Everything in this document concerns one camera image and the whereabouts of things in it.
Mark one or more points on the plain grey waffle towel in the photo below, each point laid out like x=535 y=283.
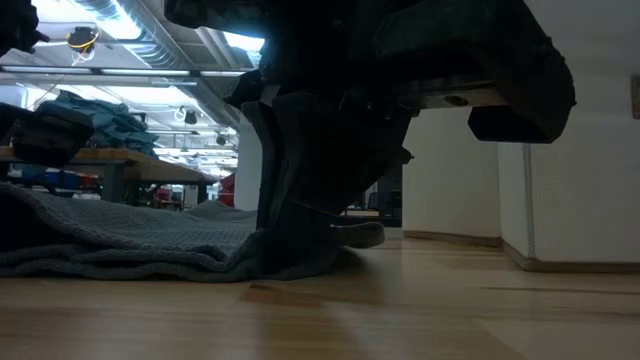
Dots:
x=125 y=230

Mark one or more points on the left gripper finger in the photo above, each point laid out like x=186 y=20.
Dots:
x=50 y=142

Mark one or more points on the blue storage bins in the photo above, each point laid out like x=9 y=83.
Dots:
x=65 y=177

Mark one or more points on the black hanging ceiling lamp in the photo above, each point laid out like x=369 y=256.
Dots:
x=190 y=117

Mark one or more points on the wooden workbench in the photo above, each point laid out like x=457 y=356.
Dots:
x=150 y=170

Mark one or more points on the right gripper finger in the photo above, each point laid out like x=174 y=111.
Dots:
x=340 y=150
x=270 y=160

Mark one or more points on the teal cloth pile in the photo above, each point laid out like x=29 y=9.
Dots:
x=115 y=125

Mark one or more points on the red container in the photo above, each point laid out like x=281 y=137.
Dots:
x=228 y=190

